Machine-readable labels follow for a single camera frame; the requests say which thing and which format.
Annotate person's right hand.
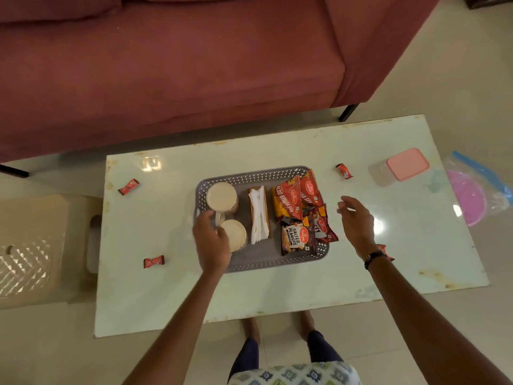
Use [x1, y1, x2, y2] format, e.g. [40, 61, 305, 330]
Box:
[336, 196, 377, 261]

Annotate person's left hand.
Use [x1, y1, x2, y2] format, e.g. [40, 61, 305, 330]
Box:
[192, 210, 232, 275]

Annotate white floral mug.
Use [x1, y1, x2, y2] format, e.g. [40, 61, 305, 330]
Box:
[219, 219, 248, 253]
[205, 181, 239, 227]

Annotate maroon nuts snack packet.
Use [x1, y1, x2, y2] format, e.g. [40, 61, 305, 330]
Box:
[302, 204, 339, 244]

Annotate grey plastic tray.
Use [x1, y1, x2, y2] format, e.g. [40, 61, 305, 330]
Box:
[193, 165, 330, 274]

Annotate dark peanuts snack packet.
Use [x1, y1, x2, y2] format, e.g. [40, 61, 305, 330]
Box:
[280, 220, 320, 257]

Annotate wooden napkin holder with napkins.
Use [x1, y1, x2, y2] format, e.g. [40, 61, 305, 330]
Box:
[247, 186, 273, 240]

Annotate clear container with pink lid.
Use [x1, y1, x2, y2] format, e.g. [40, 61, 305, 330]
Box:
[368, 148, 430, 188]

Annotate clear blue-sealed zip bag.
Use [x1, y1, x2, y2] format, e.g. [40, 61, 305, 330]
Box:
[442, 151, 513, 221]

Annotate person's left forearm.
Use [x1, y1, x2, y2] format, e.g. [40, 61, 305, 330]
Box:
[122, 270, 225, 385]

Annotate person's right forearm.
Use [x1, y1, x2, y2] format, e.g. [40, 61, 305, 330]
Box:
[367, 256, 513, 385]

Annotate person's left foot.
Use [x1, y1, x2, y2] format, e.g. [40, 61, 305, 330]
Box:
[242, 316, 262, 345]

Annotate person's foot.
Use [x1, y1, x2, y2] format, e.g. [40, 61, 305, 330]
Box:
[242, 316, 262, 345]
[298, 310, 317, 341]

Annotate person's right foot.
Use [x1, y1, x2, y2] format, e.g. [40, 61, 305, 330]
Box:
[298, 310, 317, 341]

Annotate dark blue trousers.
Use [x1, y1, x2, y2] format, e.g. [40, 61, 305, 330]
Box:
[227, 330, 345, 383]

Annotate pink plastic stool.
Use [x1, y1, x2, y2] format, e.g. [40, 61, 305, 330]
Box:
[445, 168, 488, 228]

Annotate black sofa leg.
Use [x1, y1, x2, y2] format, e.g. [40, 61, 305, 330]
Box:
[0, 164, 30, 179]
[338, 103, 360, 123]

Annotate beige plastic stool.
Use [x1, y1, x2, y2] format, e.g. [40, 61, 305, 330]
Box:
[0, 194, 104, 311]

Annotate red fabric sofa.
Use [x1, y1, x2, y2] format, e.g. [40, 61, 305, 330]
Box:
[0, 0, 444, 164]

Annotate dark furniture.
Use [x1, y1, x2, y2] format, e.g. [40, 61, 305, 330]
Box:
[464, 0, 513, 11]

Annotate red sofa back cushion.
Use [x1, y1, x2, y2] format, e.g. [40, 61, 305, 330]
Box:
[0, 0, 123, 24]

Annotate black beaded bracelet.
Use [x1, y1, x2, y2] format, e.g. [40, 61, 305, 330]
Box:
[363, 250, 388, 271]

